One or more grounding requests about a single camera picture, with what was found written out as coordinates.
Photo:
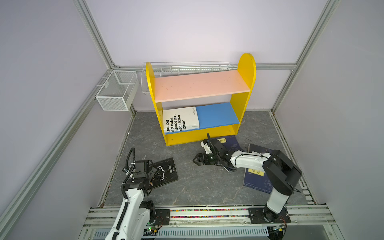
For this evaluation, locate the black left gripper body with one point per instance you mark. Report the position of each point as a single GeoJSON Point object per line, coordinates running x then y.
{"type": "Point", "coordinates": [147, 178]}

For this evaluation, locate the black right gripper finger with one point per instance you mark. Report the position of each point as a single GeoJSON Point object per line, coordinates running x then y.
{"type": "Point", "coordinates": [200, 162]}
{"type": "Point", "coordinates": [200, 157]}

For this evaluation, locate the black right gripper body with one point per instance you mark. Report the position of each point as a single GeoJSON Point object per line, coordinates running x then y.
{"type": "Point", "coordinates": [210, 159]}

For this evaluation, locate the black book yellow characters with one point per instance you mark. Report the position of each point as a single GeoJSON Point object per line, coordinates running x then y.
{"type": "Point", "coordinates": [166, 173]}

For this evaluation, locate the dark book white characters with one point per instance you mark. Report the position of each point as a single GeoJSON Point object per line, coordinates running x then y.
{"type": "Point", "coordinates": [255, 149]}

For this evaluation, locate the white book black text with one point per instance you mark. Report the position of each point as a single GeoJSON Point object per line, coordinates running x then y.
{"type": "Point", "coordinates": [181, 119]}

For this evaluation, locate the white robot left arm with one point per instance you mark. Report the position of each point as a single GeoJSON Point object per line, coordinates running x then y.
{"type": "Point", "coordinates": [135, 213]}

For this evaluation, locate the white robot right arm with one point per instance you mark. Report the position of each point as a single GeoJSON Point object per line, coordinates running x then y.
{"type": "Point", "coordinates": [280, 170]}

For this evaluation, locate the dark blue book under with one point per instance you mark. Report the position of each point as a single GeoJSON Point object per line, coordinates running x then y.
{"type": "Point", "coordinates": [230, 169]}

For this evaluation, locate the dark blue book top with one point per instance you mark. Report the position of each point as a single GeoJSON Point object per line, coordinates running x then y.
{"type": "Point", "coordinates": [230, 143]}

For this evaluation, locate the blue book yellow label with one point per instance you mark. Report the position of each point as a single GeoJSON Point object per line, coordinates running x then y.
{"type": "Point", "coordinates": [257, 180]}

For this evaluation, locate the yellow wooden bookshelf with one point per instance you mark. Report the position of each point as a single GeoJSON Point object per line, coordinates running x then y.
{"type": "Point", "coordinates": [216, 120]}

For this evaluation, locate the white mesh basket box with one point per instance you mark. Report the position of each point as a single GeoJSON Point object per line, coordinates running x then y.
{"type": "Point", "coordinates": [118, 91]}

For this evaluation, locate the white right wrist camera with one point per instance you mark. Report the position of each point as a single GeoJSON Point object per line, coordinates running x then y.
{"type": "Point", "coordinates": [206, 147]}

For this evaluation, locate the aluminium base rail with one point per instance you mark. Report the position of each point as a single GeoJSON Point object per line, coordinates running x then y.
{"type": "Point", "coordinates": [241, 216]}

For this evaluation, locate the white vented cable duct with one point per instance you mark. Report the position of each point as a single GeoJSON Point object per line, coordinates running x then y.
{"type": "Point", "coordinates": [201, 233]}

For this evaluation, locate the white wire rack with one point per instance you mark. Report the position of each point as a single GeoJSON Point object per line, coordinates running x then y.
{"type": "Point", "coordinates": [170, 69]}

